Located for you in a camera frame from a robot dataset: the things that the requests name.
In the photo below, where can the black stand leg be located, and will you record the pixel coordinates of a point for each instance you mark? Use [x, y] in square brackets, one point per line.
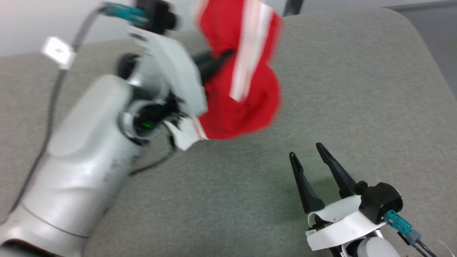
[292, 7]

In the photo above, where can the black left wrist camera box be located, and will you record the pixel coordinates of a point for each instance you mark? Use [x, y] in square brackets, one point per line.
[155, 14]

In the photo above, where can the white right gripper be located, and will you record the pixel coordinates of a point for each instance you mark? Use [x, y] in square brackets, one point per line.
[339, 223]

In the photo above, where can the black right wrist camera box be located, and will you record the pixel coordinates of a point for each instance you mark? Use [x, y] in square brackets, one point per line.
[380, 201]

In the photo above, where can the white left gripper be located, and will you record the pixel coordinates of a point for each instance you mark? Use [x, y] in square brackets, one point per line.
[178, 67]

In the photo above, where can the teal camera connector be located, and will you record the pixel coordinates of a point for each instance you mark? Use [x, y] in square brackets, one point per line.
[401, 223]
[125, 12]

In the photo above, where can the teal left camera connector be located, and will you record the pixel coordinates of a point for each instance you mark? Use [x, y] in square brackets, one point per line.
[125, 12]

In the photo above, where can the teal right camera connector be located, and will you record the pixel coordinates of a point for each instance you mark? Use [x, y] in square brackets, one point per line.
[401, 223]

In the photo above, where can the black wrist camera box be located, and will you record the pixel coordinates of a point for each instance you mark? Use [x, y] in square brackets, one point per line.
[155, 14]
[380, 201]

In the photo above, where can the grey fabric sofa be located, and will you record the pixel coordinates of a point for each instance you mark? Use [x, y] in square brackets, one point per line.
[357, 89]

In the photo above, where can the red and white jersey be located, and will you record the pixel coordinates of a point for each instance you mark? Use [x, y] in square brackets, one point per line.
[250, 107]

